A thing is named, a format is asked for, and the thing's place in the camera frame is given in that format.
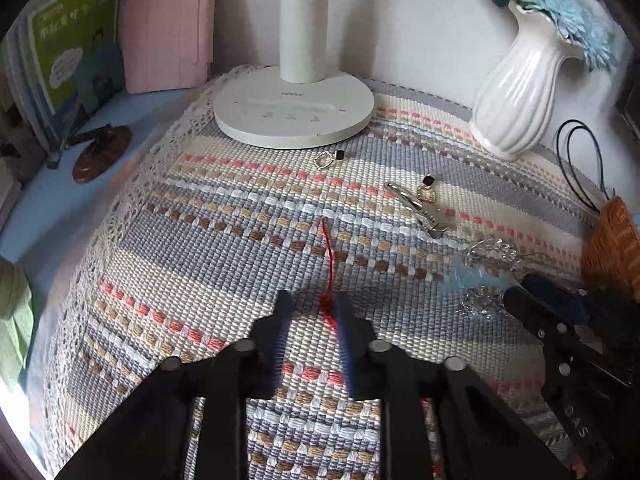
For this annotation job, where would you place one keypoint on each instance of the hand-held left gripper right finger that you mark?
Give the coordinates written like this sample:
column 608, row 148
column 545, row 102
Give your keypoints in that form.
column 347, row 345

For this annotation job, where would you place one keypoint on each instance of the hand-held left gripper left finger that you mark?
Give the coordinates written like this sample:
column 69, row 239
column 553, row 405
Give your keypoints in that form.
column 282, row 340

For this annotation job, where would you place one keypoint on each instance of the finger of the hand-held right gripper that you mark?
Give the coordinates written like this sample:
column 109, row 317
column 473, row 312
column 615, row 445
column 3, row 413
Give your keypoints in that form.
column 530, row 310
column 555, row 292

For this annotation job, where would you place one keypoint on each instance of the light blue feather ornament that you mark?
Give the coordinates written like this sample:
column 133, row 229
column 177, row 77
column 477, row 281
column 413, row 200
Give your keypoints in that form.
column 475, row 275

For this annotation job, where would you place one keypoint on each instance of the brown wicker basket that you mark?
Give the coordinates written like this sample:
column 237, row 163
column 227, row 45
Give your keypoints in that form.
column 612, row 250

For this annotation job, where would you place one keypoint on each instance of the gold earring with black stud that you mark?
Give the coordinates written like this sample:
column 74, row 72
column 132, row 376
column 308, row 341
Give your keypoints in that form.
column 428, row 191
column 322, row 161

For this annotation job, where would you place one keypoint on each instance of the striped woven table mat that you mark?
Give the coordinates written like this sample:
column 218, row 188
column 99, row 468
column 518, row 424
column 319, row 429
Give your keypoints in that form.
column 225, row 240

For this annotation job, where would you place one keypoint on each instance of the silver hair clip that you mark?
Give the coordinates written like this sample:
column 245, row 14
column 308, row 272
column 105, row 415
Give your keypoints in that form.
column 417, row 207

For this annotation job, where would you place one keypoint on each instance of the white ribbed vase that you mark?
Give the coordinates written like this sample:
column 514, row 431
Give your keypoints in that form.
column 520, row 90

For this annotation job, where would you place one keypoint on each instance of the white desk lamp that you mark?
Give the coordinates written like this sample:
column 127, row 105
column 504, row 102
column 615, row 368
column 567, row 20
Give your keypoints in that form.
column 295, row 110

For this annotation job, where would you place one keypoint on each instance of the brown wooden stand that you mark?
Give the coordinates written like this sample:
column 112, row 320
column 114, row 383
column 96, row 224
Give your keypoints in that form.
column 102, row 152

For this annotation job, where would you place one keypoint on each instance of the green cloth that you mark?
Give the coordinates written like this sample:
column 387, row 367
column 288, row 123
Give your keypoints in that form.
column 15, row 320

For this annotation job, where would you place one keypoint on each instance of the blue and white artificial flowers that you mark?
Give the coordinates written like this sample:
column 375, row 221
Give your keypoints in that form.
column 575, row 15

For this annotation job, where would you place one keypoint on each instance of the pink folder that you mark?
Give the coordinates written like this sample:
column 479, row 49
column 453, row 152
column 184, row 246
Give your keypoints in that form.
column 165, row 25

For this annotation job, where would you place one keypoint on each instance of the green cover books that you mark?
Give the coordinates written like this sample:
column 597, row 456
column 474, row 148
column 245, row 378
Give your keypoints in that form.
column 75, row 55

